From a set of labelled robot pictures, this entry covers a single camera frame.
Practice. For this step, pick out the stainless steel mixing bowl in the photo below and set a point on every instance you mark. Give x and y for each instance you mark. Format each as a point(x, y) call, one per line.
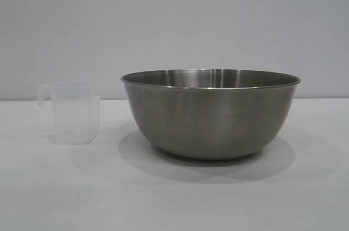
point(211, 116)

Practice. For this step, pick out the clear plastic measuring cup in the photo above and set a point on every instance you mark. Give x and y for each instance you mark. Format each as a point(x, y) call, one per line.
point(75, 114)

